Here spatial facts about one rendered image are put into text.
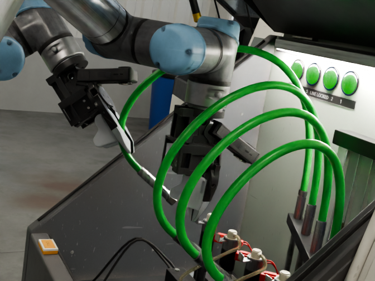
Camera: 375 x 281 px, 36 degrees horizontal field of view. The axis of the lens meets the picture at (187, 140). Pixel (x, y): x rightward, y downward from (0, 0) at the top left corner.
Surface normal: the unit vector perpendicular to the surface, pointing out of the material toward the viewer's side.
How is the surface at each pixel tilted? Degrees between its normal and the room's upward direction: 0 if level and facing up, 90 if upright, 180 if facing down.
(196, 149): 90
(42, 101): 90
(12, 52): 90
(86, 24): 146
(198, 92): 90
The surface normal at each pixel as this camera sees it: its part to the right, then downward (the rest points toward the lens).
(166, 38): -0.47, 0.11
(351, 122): -0.89, -0.05
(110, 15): 0.84, 0.31
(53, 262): 0.16, -0.97
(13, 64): 0.32, 0.24
